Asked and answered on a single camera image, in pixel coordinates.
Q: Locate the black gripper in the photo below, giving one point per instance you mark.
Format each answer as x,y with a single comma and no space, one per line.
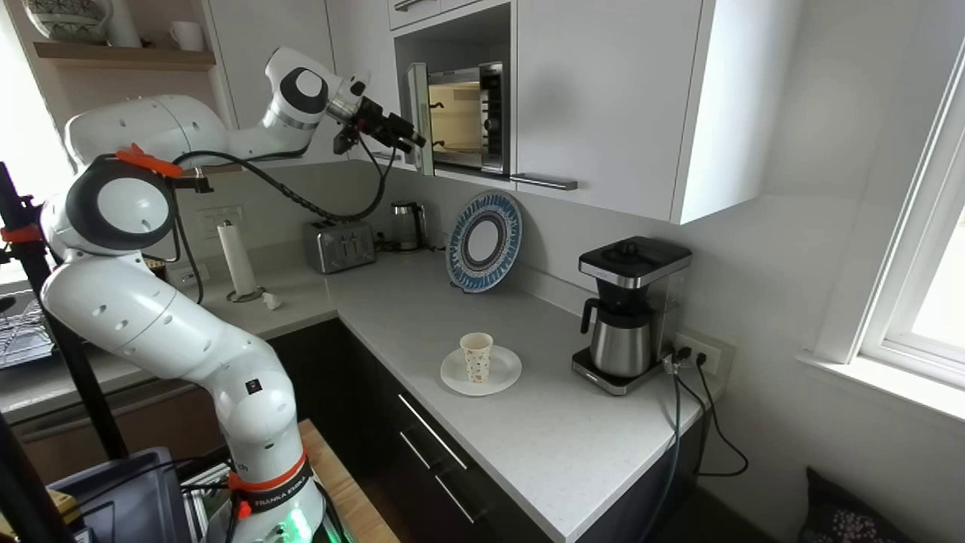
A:
365,118

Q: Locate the stainless steel microwave door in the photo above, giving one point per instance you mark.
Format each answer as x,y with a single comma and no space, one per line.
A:
419,120

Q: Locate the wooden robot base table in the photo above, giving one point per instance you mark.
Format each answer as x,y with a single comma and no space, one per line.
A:
347,493

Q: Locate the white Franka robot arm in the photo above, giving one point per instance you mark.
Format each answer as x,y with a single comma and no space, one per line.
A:
171,321

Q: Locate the stainless steel microwave body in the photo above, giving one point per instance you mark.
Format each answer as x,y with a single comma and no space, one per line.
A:
470,118

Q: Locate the open microwave oven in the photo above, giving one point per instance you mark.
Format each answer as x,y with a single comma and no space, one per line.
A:
453,34

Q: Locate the white upper cabinet door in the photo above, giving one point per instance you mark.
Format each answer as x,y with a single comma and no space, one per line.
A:
603,100

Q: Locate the dark electric kettle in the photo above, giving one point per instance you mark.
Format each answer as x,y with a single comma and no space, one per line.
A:
404,227

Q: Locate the silver toaster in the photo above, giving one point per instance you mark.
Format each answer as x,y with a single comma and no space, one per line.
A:
338,249

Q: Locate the blue patterned decorative plate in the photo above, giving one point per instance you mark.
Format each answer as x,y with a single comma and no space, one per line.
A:
469,258

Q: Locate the small white shaker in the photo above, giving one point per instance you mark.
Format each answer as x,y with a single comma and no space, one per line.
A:
271,300

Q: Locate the white patterned cup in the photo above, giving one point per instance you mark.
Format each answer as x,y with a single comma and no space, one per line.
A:
476,355

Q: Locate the small white mug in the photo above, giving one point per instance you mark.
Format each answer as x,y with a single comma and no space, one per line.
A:
188,34

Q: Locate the white round plate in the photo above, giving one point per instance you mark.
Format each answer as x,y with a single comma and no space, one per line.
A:
500,376

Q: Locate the black drip coffee maker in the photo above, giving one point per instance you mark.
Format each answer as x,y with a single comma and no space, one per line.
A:
634,262

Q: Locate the stainless steel coffee carafe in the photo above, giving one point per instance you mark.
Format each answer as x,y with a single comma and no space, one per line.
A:
620,340

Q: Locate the dark lower kitchen cabinet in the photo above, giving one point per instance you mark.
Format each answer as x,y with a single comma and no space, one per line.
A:
401,472

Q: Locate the patterned bowl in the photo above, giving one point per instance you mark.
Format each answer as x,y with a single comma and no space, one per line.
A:
64,18

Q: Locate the black tripod stand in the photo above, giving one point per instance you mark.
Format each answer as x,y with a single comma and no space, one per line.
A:
71,364

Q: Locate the dark blue box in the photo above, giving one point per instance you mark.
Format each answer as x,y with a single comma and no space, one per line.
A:
123,501

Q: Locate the dark patterned cushion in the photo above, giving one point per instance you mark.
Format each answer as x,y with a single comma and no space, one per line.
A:
846,512

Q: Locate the wooden wall shelf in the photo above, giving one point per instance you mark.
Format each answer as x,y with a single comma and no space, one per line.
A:
120,54

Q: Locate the white wall power outlet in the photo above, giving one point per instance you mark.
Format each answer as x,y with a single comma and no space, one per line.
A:
699,355

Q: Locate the white window frame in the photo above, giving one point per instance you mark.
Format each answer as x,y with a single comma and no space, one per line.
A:
904,303

